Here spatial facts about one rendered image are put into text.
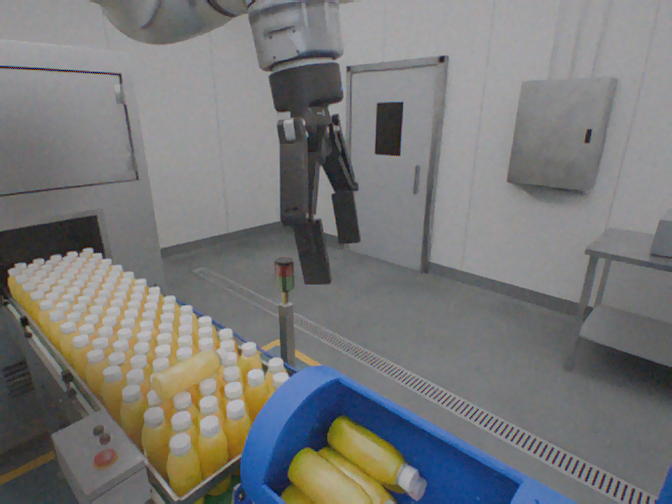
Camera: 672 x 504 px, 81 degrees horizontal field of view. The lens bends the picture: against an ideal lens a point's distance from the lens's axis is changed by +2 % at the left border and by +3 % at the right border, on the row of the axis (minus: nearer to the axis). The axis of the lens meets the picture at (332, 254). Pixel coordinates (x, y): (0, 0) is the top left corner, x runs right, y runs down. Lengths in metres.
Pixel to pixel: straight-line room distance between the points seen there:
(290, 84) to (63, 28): 4.55
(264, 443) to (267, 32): 0.61
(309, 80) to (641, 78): 3.45
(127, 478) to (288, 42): 0.78
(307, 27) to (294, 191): 0.15
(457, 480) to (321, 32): 0.76
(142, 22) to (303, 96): 0.18
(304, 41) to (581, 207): 3.56
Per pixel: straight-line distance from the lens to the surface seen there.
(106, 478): 0.89
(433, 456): 0.87
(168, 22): 0.51
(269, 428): 0.75
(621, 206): 3.81
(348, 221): 0.52
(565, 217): 3.90
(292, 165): 0.37
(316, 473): 0.77
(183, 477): 0.96
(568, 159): 3.62
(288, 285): 1.29
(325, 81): 0.42
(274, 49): 0.42
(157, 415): 1.02
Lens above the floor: 1.71
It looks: 20 degrees down
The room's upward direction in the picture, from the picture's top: straight up
